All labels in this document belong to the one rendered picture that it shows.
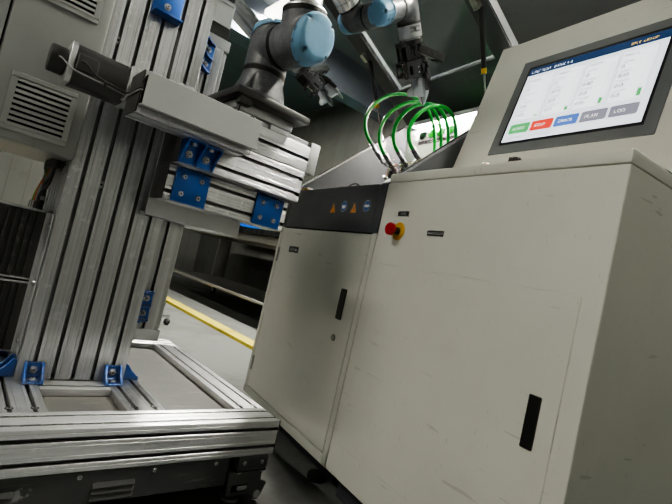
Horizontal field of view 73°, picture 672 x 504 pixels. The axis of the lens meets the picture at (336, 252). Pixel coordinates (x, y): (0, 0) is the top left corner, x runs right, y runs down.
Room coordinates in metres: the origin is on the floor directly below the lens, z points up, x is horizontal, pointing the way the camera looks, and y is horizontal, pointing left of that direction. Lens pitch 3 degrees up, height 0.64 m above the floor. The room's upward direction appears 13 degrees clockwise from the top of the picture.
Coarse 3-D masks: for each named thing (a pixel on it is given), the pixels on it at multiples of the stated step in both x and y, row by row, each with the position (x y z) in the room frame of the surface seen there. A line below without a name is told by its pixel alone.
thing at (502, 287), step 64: (512, 64) 1.51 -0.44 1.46; (448, 192) 1.17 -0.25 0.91; (512, 192) 1.00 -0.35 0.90; (576, 192) 0.88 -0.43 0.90; (640, 192) 0.82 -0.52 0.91; (384, 256) 1.34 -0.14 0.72; (448, 256) 1.13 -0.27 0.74; (512, 256) 0.97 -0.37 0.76; (576, 256) 0.85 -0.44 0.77; (640, 256) 0.85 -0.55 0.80; (384, 320) 1.29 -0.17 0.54; (448, 320) 1.09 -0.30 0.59; (512, 320) 0.94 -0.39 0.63; (576, 320) 0.83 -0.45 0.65; (640, 320) 0.87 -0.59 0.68; (384, 384) 1.24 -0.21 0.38; (448, 384) 1.05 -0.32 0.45; (512, 384) 0.92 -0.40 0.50; (576, 384) 0.81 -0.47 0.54; (640, 384) 0.90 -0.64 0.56; (384, 448) 1.19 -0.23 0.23; (448, 448) 1.02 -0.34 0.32; (512, 448) 0.89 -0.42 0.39; (576, 448) 0.80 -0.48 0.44; (640, 448) 0.92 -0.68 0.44
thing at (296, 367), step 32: (288, 256) 1.87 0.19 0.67; (320, 256) 1.66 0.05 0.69; (352, 256) 1.48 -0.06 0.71; (288, 288) 1.82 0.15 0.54; (320, 288) 1.61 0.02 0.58; (352, 288) 1.45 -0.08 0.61; (288, 320) 1.77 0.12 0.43; (320, 320) 1.57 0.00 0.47; (352, 320) 1.42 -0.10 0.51; (256, 352) 1.95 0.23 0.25; (288, 352) 1.72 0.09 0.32; (320, 352) 1.53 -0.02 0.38; (256, 384) 1.89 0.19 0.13; (288, 384) 1.67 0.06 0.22; (320, 384) 1.50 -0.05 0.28; (288, 416) 1.63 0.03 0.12; (320, 416) 1.46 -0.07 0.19; (320, 448) 1.43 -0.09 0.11
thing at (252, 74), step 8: (248, 64) 1.20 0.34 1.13; (256, 64) 1.19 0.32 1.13; (248, 72) 1.20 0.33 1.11; (256, 72) 1.19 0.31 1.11; (264, 72) 1.19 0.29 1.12; (272, 72) 1.20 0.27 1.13; (240, 80) 1.20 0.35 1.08; (248, 80) 1.19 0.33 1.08; (256, 80) 1.19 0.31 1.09; (264, 80) 1.19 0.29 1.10; (272, 80) 1.20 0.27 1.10; (280, 80) 1.23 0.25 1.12; (256, 88) 1.18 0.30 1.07; (264, 88) 1.18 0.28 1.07; (272, 88) 1.20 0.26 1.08; (280, 88) 1.22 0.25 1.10; (272, 96) 1.19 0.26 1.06; (280, 96) 1.22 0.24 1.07
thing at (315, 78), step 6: (300, 72) 1.86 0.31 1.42; (306, 72) 1.88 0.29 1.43; (312, 72) 1.89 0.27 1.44; (318, 72) 1.89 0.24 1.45; (300, 78) 1.87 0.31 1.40; (306, 78) 1.87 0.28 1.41; (312, 78) 1.89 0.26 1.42; (318, 78) 1.88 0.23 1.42; (306, 84) 1.88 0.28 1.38; (312, 84) 1.86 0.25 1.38; (318, 84) 1.88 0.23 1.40; (324, 84) 1.90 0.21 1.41; (312, 90) 1.91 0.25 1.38; (318, 90) 1.88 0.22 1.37; (312, 96) 1.94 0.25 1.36
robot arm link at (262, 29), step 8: (256, 24) 1.21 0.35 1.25; (264, 24) 1.19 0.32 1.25; (272, 24) 1.19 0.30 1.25; (256, 32) 1.20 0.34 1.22; (264, 32) 1.18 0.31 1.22; (256, 40) 1.20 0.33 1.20; (264, 40) 1.17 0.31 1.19; (248, 48) 1.22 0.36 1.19; (256, 48) 1.19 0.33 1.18; (264, 48) 1.17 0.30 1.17; (248, 56) 1.21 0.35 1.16; (256, 56) 1.19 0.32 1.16; (264, 56) 1.19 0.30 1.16; (264, 64) 1.19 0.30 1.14; (272, 64) 1.20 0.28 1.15; (280, 72) 1.22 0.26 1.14
